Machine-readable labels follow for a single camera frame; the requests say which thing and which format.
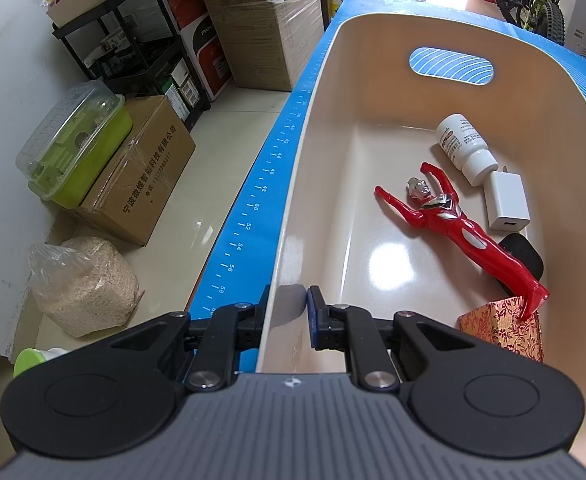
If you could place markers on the beige plastic basket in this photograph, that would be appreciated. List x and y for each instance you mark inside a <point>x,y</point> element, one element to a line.
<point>373,110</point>

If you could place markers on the green container clear lid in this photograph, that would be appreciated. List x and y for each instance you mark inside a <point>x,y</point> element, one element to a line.
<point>78,145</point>

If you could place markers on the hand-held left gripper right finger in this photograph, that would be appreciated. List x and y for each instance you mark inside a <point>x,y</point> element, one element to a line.
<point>315,320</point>

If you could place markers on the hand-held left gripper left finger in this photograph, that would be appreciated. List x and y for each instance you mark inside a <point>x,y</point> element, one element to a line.
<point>250,325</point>

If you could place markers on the clear bag of rice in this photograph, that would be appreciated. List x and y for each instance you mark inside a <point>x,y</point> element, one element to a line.
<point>88,287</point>

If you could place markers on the green white cup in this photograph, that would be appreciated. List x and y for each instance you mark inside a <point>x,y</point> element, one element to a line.
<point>35,360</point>

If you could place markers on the printed brown cardboard box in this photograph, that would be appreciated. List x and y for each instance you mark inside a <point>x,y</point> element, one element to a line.
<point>143,170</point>

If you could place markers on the red gold patterned box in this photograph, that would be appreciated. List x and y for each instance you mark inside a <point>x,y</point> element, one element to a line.
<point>503,330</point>

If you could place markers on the red white appliance box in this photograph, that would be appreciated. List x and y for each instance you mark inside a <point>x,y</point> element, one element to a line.
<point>208,57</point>

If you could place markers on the red action figure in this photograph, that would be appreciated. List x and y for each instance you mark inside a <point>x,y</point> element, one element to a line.
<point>453,225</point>

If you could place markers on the white pill bottle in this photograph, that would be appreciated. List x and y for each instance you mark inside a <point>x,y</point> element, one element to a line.
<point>460,142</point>

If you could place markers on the large taped cardboard box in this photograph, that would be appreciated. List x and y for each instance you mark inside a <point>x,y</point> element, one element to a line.
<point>268,45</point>

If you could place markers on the blue silicone baking mat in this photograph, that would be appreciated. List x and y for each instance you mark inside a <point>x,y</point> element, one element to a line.
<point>258,200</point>

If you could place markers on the black round puck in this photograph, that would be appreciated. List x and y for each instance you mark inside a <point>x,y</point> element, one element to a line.
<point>525,255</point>

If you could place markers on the black metal cart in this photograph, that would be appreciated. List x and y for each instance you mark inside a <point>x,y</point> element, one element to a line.
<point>138,60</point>

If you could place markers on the white charger plug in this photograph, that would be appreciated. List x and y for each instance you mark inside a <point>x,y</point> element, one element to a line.
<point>508,202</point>

